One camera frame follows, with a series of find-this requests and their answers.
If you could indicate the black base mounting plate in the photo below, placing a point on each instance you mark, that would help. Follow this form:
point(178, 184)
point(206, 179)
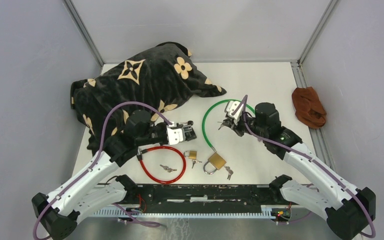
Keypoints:
point(203, 199)

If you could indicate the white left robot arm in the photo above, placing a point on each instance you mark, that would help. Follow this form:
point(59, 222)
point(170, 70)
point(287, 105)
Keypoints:
point(61, 210)

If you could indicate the red lock keys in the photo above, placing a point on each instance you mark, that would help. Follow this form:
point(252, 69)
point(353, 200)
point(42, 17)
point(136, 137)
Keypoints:
point(168, 169)

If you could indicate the black head padlock key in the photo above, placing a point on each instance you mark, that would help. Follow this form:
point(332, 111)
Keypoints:
point(187, 123)

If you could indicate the black floral patterned cloth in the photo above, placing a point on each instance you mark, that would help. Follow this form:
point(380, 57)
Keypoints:
point(157, 80)

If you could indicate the small brass padlock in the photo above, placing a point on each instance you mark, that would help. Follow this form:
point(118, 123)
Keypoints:
point(190, 154)

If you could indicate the white toothed cable duct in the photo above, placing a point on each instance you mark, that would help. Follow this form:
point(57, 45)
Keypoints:
point(115, 212)

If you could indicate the brown crumpled cloth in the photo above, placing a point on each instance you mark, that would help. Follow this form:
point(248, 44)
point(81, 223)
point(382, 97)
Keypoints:
point(308, 107)

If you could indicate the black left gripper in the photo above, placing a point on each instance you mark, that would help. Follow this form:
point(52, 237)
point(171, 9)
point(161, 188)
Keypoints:
point(178, 126)

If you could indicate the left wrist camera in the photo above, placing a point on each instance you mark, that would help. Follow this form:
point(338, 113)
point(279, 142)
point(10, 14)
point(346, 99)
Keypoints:
point(175, 134)

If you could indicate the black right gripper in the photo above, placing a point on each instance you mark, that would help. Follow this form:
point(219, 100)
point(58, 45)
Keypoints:
point(235, 126)

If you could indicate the large padlock keys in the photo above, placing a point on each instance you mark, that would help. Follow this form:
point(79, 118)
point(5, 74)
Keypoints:
point(229, 171)

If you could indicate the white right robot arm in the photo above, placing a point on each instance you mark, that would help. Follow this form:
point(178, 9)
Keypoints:
point(347, 209)

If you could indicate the large brass padlock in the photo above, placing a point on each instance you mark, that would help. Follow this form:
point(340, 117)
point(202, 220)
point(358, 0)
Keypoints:
point(213, 164)

